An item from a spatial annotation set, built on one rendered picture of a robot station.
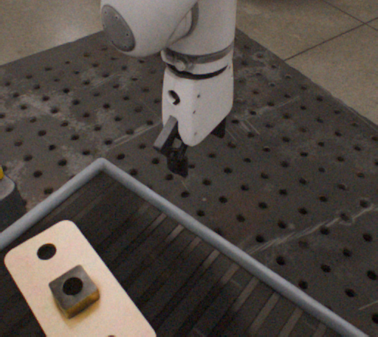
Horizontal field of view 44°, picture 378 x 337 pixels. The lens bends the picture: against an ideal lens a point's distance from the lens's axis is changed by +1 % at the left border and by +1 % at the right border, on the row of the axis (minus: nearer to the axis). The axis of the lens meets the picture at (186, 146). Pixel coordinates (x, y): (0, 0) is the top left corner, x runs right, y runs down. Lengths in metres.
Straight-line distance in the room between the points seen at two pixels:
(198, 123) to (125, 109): 0.48
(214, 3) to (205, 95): 0.12
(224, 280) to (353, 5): 2.79
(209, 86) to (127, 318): 0.37
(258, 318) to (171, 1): 0.25
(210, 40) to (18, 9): 2.49
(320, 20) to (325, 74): 0.49
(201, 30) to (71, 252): 0.30
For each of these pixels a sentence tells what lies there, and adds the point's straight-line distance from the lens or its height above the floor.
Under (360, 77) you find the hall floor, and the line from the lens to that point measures 2.40.
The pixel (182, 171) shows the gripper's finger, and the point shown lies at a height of 0.90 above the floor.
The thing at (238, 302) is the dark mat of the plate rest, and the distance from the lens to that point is 0.23.
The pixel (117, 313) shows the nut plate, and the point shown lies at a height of 1.16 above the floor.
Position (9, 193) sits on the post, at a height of 1.14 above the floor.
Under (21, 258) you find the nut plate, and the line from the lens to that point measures 0.25.
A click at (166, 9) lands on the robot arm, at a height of 1.18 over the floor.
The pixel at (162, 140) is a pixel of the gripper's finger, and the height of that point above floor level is 0.97.
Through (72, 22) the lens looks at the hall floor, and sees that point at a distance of 2.74.
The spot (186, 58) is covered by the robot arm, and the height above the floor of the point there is 1.08.
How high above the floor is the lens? 1.37
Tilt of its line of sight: 46 degrees down
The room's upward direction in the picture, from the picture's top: straight up
